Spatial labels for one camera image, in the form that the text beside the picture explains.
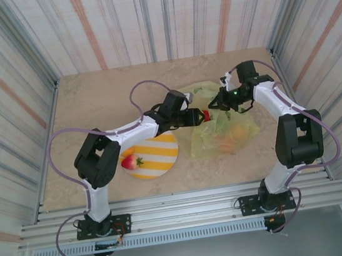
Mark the red strawberry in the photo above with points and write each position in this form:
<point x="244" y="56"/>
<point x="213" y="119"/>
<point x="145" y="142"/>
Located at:
<point x="129" y="162"/>

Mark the orange tangerine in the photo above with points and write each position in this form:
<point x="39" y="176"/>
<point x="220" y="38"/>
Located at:
<point x="240" y="131"/>

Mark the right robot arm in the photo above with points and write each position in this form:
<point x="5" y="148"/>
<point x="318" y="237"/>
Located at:
<point x="299" y="142"/>

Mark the aluminium table side rail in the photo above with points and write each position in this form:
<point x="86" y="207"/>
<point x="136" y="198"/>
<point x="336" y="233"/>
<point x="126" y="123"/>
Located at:
<point x="280" y="71"/>
<point x="53" y="112"/>

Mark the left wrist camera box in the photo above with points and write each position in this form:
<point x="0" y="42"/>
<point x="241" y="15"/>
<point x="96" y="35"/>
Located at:
<point x="189" y="97"/>

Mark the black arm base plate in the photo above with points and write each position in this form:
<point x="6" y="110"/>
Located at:
<point x="247" y="206"/>
<point x="123" y="224"/>

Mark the red apple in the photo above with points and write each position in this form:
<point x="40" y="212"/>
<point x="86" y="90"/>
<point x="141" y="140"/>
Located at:
<point x="208" y="115"/>

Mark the yellow plastic bag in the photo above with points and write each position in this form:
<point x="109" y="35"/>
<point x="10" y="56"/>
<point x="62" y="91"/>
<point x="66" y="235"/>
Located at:
<point x="204" y="139"/>

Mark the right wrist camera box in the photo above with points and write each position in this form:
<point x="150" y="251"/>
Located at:
<point x="228" y="81"/>

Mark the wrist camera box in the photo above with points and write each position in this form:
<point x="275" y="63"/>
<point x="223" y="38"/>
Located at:
<point x="189" y="97"/>
<point x="228" y="81"/>

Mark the black connector block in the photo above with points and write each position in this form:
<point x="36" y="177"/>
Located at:
<point x="275" y="223"/>
<point x="104" y="253"/>

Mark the yellow white striped plate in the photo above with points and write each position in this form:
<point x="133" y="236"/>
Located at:
<point x="159" y="158"/>

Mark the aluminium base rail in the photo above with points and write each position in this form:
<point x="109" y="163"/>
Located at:
<point x="184" y="208"/>

